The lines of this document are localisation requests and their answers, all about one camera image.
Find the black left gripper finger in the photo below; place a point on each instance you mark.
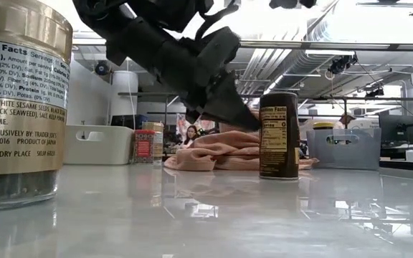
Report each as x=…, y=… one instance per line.
x=231, y=111
x=193, y=116

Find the gold-lid sesame seasoning jar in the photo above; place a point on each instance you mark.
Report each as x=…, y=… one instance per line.
x=158, y=143
x=20, y=107

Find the brown yellow-lid chili seasoning shaker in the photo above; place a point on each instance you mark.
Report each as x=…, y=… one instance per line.
x=323, y=125
x=278, y=143

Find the red spice tin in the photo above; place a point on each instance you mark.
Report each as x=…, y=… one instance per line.
x=143, y=147

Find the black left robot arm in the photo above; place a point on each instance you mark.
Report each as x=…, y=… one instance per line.
x=95, y=10

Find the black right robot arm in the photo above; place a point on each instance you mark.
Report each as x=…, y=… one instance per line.
x=292, y=3

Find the person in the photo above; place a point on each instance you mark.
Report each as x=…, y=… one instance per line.
x=191, y=135

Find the pink cloth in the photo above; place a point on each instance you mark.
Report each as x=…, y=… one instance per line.
x=213, y=154

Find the blue container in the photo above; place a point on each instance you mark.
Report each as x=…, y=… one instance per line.
x=141, y=119

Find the white cylindrical column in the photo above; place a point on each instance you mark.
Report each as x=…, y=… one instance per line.
x=124, y=93

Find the black round ceiling fixture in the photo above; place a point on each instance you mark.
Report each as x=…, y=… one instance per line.
x=102, y=68

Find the white plastic bin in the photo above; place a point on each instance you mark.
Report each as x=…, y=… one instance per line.
x=99, y=147

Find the grey plastic bin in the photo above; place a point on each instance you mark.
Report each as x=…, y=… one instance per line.
x=342, y=154

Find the black ceiling spotlight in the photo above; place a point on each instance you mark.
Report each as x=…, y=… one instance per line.
x=374, y=92

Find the black computer monitor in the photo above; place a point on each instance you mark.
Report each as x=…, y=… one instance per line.
x=396, y=129

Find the black horizontal rail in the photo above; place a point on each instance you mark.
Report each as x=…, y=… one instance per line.
x=145, y=94

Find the black ceiling camera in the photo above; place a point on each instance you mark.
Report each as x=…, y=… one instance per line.
x=342, y=63

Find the overhead frame bar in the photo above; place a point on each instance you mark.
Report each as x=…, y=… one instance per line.
x=335, y=45

